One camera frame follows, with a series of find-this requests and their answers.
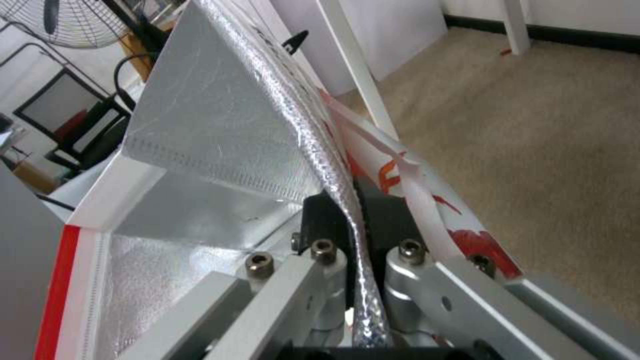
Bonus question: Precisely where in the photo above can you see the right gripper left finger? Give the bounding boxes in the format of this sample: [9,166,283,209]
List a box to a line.
[144,193,361,360]

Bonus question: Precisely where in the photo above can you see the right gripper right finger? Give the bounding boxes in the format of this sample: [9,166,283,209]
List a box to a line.
[357,181,640,360]

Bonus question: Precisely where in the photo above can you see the white red foil-lined delivery bag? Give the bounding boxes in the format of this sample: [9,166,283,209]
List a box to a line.
[45,0,526,360]

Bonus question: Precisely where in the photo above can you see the black office chair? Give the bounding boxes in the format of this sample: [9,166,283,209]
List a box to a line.
[47,93,134,172]

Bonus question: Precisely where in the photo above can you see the white slanted table leg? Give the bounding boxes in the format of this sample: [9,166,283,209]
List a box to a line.
[319,0,400,140]

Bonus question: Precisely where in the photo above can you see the black pointed object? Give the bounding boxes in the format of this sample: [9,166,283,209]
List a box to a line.
[281,31,310,54]

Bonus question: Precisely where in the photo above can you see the white board panel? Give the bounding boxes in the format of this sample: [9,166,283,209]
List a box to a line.
[267,0,450,97]

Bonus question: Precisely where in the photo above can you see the brown cardboard box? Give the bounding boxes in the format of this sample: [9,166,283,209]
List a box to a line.
[8,149,62,196]

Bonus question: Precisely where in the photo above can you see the white straight table leg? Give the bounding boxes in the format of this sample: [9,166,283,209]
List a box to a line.
[501,0,532,56]

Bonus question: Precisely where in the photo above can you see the black framed monitor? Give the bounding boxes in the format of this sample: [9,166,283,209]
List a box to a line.
[12,68,107,140]

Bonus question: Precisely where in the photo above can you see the black looping cable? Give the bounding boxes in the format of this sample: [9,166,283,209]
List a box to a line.
[111,53,157,108]

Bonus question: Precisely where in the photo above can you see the black wire-guard floor fan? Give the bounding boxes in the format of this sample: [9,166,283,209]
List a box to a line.
[0,0,129,50]

